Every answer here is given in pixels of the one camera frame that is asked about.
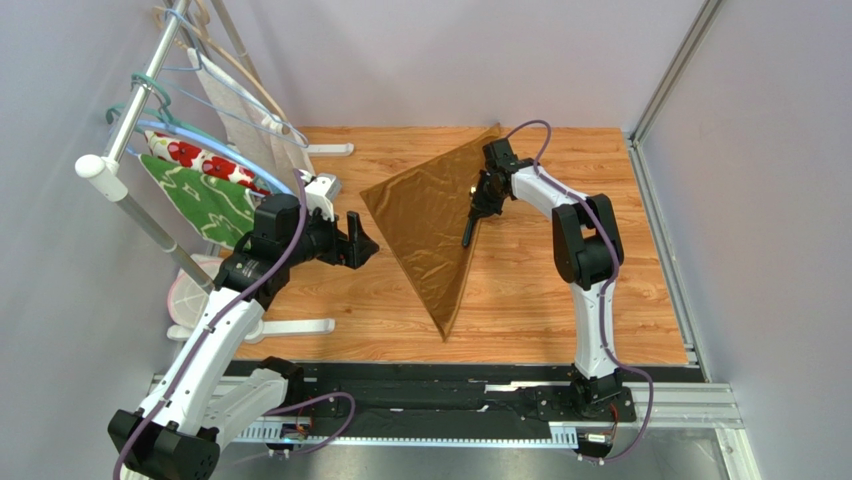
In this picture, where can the white metal clothes rack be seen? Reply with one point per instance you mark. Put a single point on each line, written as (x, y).
(101, 170)

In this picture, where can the wooden hanger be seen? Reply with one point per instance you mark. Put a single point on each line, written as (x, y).
(241, 64)

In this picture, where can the thin blue wire hanger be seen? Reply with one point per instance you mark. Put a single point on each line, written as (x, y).
(227, 96)

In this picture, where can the teal plastic hanger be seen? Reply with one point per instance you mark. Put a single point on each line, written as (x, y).
(156, 107)

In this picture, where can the brown satin napkin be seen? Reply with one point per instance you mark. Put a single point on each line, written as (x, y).
(422, 214)

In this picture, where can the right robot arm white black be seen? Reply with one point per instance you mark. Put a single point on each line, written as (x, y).
(587, 254)

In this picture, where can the green white patterned towel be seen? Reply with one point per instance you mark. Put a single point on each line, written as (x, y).
(220, 212)

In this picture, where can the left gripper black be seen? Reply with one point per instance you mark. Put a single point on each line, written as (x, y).
(340, 249)

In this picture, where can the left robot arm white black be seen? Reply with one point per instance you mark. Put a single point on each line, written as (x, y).
(180, 430)

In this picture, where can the red floral white cloth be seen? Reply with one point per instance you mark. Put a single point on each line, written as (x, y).
(198, 159)

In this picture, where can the light blue plastic hanger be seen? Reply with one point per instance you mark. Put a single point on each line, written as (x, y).
(214, 145)

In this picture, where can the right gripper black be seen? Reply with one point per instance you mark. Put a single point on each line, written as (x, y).
(486, 189)

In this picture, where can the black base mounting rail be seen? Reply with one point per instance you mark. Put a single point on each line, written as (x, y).
(429, 401)

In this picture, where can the aluminium corner frame post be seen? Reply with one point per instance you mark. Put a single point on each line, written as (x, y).
(690, 44)

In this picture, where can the beige grey hanging cloth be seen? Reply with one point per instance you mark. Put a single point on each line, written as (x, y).
(260, 135)

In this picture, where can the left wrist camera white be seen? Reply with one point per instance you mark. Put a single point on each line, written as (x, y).
(321, 191)

